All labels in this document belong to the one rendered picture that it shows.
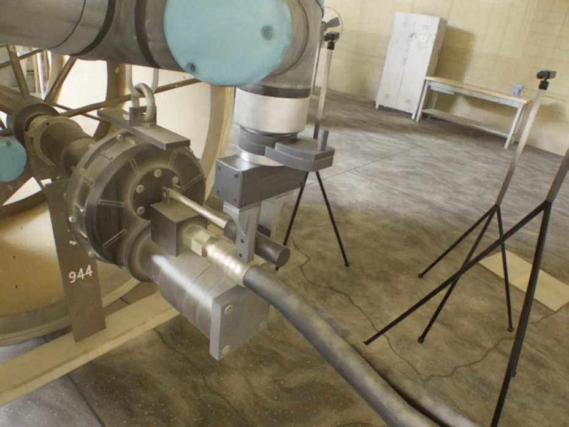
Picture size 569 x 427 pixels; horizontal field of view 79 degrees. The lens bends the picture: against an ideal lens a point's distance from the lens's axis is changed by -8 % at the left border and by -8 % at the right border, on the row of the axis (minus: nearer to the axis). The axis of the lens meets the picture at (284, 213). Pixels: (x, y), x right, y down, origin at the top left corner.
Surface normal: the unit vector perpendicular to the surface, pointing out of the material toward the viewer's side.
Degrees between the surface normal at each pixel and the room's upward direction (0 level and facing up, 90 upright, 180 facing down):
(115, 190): 90
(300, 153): 90
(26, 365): 0
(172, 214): 0
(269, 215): 90
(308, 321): 42
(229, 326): 90
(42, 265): 1
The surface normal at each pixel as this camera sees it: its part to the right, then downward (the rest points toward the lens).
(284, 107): 0.29, 0.46
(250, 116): -0.46, 0.35
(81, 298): 0.75, 0.39
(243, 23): -0.18, 0.43
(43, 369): 0.13, -0.88
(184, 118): -0.62, 0.11
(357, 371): -0.13, -0.40
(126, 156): 0.47, -0.15
